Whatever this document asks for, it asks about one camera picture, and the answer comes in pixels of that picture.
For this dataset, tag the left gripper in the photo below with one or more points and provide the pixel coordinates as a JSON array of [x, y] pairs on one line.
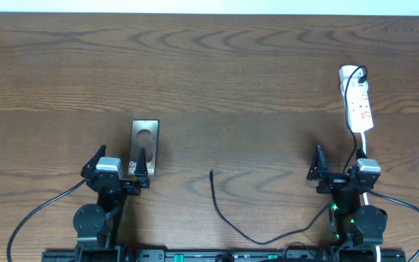
[[141, 177]]

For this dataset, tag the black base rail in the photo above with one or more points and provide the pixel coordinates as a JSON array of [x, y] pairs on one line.
[[185, 256]]

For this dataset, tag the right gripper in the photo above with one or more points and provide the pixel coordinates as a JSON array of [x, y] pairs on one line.
[[318, 171]]

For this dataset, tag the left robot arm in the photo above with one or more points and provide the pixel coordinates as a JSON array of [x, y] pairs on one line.
[[97, 225]]

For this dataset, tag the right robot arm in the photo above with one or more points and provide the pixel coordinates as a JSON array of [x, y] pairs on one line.
[[358, 227]]

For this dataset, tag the white power strip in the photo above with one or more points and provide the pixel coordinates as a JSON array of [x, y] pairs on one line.
[[354, 88]]

